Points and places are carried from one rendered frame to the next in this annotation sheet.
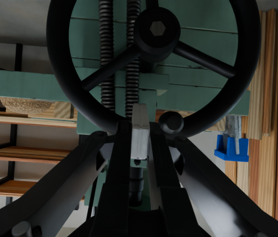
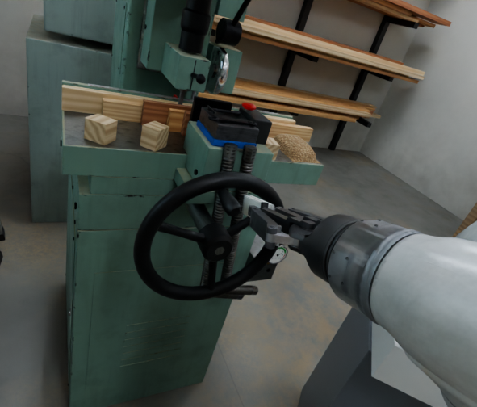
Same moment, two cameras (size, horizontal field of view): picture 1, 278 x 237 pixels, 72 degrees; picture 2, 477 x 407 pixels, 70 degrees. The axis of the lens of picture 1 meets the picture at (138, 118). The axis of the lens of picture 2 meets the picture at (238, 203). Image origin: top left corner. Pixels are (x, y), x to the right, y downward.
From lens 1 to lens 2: 43 cm
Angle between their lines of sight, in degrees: 44
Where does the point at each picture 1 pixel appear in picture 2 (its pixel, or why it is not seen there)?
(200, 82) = (129, 181)
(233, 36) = (89, 227)
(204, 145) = not seen: outside the picture
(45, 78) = (277, 179)
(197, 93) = (132, 169)
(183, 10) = not seen: hidden behind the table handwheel
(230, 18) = (94, 242)
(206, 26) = (121, 232)
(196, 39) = (132, 220)
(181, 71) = (151, 191)
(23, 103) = (299, 157)
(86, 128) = (265, 158)
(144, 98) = not seen: hidden behind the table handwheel
